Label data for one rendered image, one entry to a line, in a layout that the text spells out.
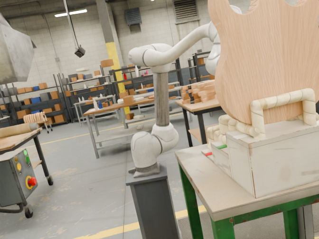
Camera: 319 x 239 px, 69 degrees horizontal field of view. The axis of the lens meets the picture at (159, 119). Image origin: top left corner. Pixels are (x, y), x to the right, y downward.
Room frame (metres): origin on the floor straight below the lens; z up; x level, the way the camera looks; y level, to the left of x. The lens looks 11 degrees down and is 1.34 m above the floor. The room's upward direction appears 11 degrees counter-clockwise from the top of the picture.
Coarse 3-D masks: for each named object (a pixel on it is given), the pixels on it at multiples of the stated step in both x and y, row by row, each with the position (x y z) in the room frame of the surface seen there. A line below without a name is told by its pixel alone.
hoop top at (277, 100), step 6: (300, 90) 0.66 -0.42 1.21; (306, 90) 0.65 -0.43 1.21; (312, 90) 0.65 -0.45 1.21; (276, 96) 0.64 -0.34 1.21; (282, 96) 0.64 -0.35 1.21; (288, 96) 0.64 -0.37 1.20; (294, 96) 0.64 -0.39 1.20; (300, 96) 0.64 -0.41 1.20; (306, 96) 0.65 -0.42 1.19; (252, 102) 0.64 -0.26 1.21; (258, 102) 0.63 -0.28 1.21; (264, 102) 0.63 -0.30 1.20; (270, 102) 0.63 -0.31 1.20; (276, 102) 0.63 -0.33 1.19; (282, 102) 0.64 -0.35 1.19; (288, 102) 0.64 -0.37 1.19; (264, 108) 0.63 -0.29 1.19
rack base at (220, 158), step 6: (216, 144) 0.88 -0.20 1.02; (222, 144) 0.86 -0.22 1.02; (216, 150) 0.85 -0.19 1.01; (222, 150) 0.80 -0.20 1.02; (216, 156) 0.86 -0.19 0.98; (222, 156) 0.81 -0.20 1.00; (228, 156) 0.75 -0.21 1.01; (216, 162) 0.87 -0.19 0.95; (222, 162) 0.82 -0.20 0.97; (228, 162) 0.76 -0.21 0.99; (222, 168) 0.82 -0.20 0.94; (228, 168) 0.77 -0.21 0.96; (228, 174) 0.77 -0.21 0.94
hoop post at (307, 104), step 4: (312, 96) 0.65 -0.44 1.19; (304, 100) 0.66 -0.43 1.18; (308, 100) 0.65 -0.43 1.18; (312, 100) 0.65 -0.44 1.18; (304, 104) 0.66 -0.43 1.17; (308, 104) 0.65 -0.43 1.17; (312, 104) 0.65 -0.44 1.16; (304, 108) 0.66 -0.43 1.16; (308, 108) 0.65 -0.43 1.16; (312, 108) 0.65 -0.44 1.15; (304, 112) 0.66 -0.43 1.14; (308, 112) 0.65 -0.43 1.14; (312, 112) 0.65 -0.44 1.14; (304, 116) 0.66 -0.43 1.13; (308, 116) 0.65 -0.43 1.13; (312, 116) 0.65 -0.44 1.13; (304, 120) 0.67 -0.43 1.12; (308, 120) 0.65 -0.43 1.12; (312, 120) 0.65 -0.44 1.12; (316, 120) 0.65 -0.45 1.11; (304, 124) 0.67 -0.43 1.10; (308, 124) 0.65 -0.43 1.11; (312, 124) 0.65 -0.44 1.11; (316, 124) 0.65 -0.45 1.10
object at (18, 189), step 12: (0, 156) 1.00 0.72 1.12; (12, 156) 0.95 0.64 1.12; (24, 156) 1.03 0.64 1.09; (0, 168) 0.92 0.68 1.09; (12, 168) 0.92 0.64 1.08; (24, 168) 1.00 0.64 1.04; (0, 180) 0.92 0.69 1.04; (12, 180) 0.92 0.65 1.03; (24, 180) 0.97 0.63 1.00; (0, 192) 0.91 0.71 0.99; (12, 192) 0.92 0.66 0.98; (24, 192) 0.94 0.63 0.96; (0, 204) 0.91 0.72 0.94; (12, 204) 0.92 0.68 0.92
